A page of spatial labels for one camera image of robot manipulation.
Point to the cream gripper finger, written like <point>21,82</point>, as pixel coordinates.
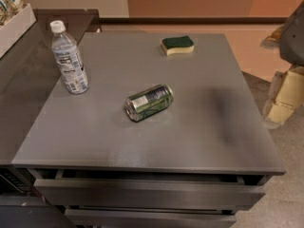
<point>291,91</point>
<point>273,111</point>

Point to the green soda can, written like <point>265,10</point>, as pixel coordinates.
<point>148,102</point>

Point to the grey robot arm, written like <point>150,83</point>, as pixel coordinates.
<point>290,40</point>

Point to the grey drawer cabinet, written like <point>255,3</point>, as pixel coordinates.
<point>212,127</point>

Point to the green yellow sponge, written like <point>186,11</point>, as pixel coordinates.
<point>177,45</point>

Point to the clear plastic water bottle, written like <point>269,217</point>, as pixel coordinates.
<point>68,58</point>

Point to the lower cabinet drawer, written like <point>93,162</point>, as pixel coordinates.
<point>140,219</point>

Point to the cabinet drawer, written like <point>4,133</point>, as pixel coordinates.
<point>150,190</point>
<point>140,219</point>

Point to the upper cabinet drawer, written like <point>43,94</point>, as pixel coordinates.
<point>150,190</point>

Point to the dark side counter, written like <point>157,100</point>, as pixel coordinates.
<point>28,73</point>

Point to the white snack box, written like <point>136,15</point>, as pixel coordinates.
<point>16,17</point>

